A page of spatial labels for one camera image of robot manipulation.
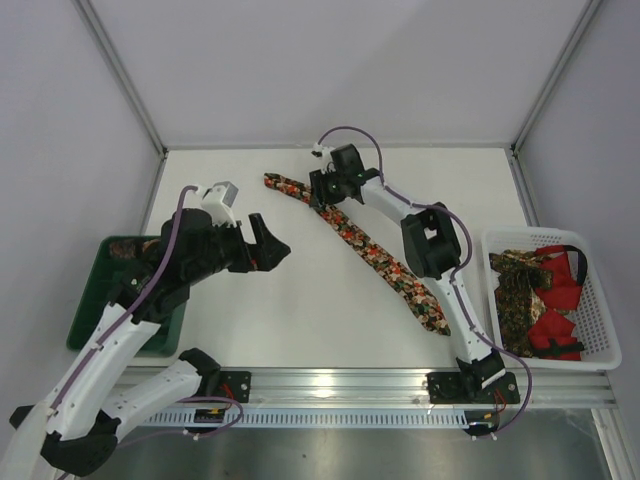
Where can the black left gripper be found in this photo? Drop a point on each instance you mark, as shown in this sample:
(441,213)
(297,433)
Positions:
(245,248)

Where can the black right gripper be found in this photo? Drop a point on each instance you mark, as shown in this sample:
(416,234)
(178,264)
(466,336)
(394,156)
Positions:
(320,189)

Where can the colourful patterned necktie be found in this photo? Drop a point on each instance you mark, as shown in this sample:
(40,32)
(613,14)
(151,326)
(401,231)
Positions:
(421,302)

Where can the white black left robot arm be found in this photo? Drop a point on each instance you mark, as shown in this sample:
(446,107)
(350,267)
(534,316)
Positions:
(79,425)

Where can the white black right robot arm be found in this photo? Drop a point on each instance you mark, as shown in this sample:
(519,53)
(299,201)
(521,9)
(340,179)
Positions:
(431,249)

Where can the rolled tie in tray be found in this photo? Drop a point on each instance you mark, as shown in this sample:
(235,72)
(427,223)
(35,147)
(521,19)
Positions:
(130,248)

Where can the green divided plastic tray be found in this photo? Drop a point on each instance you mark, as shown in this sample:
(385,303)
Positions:
(105,273)

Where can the dark gold patterned tie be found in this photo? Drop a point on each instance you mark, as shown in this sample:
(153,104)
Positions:
(518,306)

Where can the red fabric tie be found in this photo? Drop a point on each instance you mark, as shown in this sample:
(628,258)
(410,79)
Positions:
(552,336)

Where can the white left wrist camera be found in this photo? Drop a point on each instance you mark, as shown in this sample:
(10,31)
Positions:
(217,200)

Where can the aluminium mounting rail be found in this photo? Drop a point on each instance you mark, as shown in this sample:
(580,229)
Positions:
(404,388)

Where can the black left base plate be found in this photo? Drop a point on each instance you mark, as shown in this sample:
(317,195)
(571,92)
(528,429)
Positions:
(227,383)

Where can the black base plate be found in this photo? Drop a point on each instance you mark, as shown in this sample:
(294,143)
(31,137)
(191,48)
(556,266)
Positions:
(449,387)
(227,383)

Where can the white slotted cable duct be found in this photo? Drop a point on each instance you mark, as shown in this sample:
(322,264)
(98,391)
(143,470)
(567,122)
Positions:
(183,417)

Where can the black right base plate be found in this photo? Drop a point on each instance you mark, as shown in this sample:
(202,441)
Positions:
(449,387)

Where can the aluminium frame post right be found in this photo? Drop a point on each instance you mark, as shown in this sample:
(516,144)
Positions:
(568,51)

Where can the aluminium frame post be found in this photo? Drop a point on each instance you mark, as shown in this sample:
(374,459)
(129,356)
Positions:
(112,59)
(568,51)

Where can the aluminium frame post left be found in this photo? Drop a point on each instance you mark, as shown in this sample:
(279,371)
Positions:
(112,59)

